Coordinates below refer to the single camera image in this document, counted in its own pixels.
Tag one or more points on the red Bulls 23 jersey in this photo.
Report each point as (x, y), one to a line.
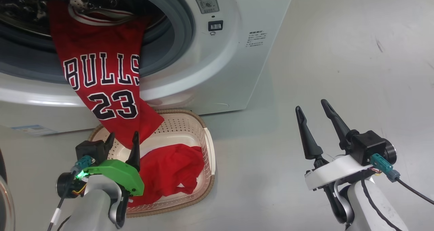
(101, 71)

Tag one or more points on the plain red garment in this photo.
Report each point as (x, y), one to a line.
(169, 173)

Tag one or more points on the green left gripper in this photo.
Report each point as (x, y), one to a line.
(125, 175)

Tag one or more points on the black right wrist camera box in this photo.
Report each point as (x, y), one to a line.
(368, 146)

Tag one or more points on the teal right camera connector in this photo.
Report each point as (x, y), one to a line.
(383, 165)

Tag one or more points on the white front-load washing machine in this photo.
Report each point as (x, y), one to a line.
(237, 71)

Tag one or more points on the cream perforated basket brown rim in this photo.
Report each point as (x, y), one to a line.
(206, 149)

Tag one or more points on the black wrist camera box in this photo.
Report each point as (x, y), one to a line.
(368, 146)
(90, 149)

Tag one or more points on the teal camera connector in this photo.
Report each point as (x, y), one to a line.
(84, 163)
(383, 165)

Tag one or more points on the teal left camera connector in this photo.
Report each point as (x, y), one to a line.
(84, 163)

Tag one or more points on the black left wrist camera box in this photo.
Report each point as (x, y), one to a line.
(90, 149)

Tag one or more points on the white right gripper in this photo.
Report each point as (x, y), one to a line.
(332, 171)

